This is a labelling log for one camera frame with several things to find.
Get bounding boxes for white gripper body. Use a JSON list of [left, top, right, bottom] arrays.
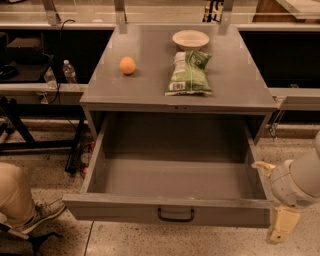
[[270, 160, 320, 208]]

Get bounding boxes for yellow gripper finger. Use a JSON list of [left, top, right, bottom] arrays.
[[266, 206, 301, 245], [252, 161, 276, 177]]

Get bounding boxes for grey top drawer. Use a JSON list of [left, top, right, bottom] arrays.
[[64, 112, 272, 228]]

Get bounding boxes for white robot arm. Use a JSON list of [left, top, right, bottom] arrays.
[[252, 132, 320, 244]]

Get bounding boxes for grey metal drawer cabinet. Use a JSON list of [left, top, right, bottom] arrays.
[[79, 23, 278, 148]]

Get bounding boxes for green chip bag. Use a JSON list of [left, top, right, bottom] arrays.
[[165, 50, 212, 96]]

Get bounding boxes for beige ceramic bowl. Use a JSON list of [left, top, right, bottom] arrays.
[[172, 30, 209, 51]]

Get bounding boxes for orange fruit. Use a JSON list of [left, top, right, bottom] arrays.
[[119, 57, 136, 75]]

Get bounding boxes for red items on floor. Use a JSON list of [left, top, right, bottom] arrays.
[[80, 142, 95, 176]]

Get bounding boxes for grey sneaker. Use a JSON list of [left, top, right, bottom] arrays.
[[18, 199, 66, 234]]

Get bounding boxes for small clear water bottle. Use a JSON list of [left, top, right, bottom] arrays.
[[44, 67, 58, 90]]

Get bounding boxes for black reacher grabber tool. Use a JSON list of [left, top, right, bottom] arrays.
[[0, 223, 62, 256]]

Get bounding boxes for person leg khaki trousers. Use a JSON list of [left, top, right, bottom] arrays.
[[0, 163, 36, 227]]

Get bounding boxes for black floor cable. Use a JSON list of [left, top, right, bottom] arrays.
[[83, 220, 95, 256]]

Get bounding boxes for black table frame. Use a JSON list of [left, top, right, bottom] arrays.
[[0, 96, 88, 174]]

